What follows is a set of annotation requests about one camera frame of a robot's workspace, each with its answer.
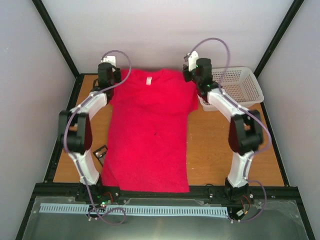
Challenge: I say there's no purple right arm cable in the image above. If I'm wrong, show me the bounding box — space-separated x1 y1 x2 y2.
193 37 273 224

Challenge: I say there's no black aluminium frame rail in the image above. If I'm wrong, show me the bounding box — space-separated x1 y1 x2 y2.
31 182 302 206

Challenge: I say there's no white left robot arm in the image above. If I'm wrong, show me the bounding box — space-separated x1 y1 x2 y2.
57 60 122 202

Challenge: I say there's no light blue cable duct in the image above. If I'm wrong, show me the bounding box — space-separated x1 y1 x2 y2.
38 203 229 218

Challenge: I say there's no brooch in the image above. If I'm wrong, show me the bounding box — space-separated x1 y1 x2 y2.
93 145 108 167

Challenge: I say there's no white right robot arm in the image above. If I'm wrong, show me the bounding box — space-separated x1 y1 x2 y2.
182 55 264 202

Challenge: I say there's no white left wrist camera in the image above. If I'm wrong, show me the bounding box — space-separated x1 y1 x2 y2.
101 55 117 67

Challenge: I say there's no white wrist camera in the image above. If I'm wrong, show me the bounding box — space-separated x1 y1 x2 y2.
184 50 199 72
101 55 117 67

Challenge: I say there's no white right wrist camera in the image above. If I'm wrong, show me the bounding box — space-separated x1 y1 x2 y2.
184 50 199 72

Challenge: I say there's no white perforated plastic basket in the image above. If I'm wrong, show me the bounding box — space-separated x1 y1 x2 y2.
212 66 264 108

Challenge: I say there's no red t-shirt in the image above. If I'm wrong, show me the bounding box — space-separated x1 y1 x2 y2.
101 69 198 193

